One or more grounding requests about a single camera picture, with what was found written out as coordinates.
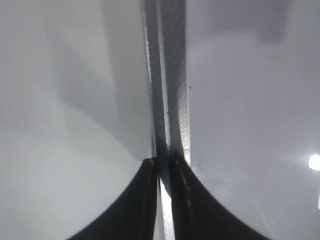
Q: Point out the white whiteboard with aluminium frame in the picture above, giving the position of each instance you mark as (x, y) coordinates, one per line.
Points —
(235, 89)

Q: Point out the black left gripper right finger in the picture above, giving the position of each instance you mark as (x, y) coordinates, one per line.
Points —
(197, 215)

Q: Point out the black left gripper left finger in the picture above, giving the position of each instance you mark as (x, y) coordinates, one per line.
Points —
(132, 215)

